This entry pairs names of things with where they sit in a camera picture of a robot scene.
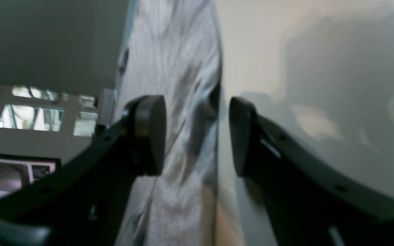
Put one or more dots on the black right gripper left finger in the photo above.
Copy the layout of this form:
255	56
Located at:
83	202

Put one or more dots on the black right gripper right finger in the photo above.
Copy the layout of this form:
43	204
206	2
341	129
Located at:
308	202

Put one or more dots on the grey T-shirt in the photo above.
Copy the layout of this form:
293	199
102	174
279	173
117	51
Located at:
174	50

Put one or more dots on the framed picture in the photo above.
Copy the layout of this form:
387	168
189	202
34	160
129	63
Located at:
17	171

